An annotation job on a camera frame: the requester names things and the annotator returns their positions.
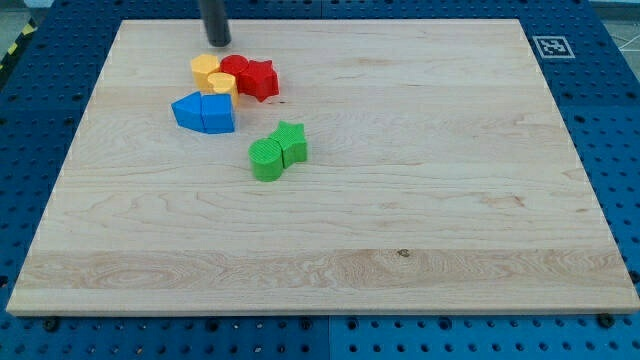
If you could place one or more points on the red cylinder block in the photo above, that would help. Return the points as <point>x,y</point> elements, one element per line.
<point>235,65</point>

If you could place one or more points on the black bolt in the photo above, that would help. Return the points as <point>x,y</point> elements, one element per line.
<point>605,320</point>
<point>51,324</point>

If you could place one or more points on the blue cube block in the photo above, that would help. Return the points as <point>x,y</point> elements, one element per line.
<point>217,113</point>

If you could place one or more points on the white fiducial marker tag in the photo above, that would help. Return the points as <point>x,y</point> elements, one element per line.
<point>553,47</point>

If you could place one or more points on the blue triangle block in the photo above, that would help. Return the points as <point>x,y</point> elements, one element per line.
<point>187,112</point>

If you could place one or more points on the green cylinder block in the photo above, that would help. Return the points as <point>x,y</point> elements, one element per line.
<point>266,159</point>

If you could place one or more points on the green star block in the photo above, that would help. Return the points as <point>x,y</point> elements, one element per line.
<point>293,143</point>

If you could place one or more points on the black bolt front left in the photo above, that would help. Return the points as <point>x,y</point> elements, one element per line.
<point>51,324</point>

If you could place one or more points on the red star block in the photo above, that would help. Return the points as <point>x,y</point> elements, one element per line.
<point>259,79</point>

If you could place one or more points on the black bolt front right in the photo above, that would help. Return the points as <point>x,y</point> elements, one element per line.
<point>605,320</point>

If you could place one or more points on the grey cylindrical pointer rod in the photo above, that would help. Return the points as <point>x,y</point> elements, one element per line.
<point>215,20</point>

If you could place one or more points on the yellow hexagon block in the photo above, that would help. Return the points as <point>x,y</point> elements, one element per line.
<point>201,67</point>

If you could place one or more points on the large wooden board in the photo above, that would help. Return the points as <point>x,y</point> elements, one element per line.
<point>440,179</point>

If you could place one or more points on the yellow heart block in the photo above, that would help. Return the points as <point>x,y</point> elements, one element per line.
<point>223,83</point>

